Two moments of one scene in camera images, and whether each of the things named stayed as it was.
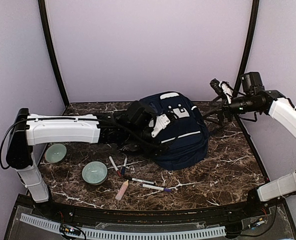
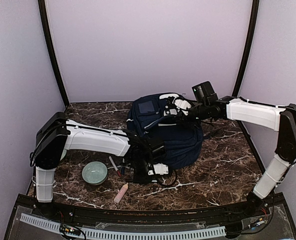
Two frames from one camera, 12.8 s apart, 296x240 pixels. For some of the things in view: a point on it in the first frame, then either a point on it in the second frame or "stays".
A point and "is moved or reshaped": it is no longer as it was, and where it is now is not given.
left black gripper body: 137,136 -> 138,177
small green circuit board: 69,229 stays
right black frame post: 253,29 stays
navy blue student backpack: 184,137 is moved or reshaped
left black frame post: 47,30 stays
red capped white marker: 114,165 stays
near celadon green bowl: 95,173 stays
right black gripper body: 248,105 -> 202,112
